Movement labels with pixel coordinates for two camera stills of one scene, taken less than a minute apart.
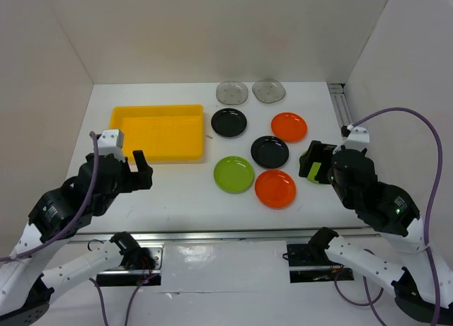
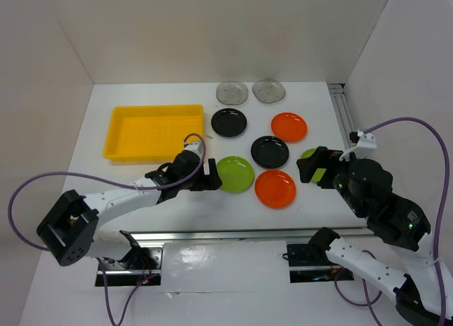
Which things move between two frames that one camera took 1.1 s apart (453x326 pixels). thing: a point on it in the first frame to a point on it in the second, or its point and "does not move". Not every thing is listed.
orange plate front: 275,189 does not move
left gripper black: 142,178 to 214,181
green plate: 233,175 does not move
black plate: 270,152 does not move
